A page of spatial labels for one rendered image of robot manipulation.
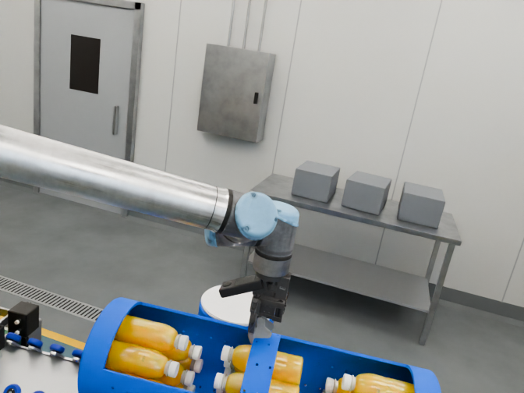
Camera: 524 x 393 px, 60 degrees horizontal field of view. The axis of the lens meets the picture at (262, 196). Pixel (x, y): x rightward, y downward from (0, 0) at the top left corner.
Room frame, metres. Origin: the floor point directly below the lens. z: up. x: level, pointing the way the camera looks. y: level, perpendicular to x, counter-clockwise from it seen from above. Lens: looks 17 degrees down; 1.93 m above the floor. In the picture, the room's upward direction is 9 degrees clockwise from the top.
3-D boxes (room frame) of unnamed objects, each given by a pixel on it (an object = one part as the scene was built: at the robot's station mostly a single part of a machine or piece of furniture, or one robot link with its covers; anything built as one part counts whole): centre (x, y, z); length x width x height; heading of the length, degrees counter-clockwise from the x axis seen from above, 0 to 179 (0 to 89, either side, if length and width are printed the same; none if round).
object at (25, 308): (1.31, 0.73, 0.95); 0.10 x 0.07 x 0.10; 173
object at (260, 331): (0.99, -0.05, 1.27); 0.06 x 0.03 x 0.09; 83
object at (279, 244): (1.01, -0.05, 1.54); 0.10 x 0.09 x 0.12; 112
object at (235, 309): (1.50, 0.02, 1.03); 0.28 x 0.28 x 0.01
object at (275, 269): (1.01, -0.05, 1.45); 0.10 x 0.09 x 0.05; 173
